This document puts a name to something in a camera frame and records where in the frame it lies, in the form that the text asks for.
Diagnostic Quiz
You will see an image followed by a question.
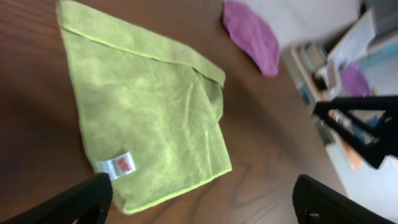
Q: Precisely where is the green microfiber cloth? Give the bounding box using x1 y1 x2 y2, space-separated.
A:
57 1 232 215

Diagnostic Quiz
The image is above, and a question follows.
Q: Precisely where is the large purple cloth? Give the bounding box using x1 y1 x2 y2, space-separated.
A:
223 1 280 77

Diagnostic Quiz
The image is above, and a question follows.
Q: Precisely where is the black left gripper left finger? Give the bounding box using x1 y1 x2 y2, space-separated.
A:
2 173 113 224

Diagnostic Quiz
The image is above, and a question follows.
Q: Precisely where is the cluttered background shelf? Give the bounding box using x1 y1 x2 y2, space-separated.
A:
285 1 397 167

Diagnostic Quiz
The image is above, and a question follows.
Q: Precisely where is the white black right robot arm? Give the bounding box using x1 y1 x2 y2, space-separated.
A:
313 96 397 169

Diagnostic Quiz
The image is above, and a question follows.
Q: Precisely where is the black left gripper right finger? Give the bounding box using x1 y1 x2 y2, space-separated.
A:
292 174 391 224

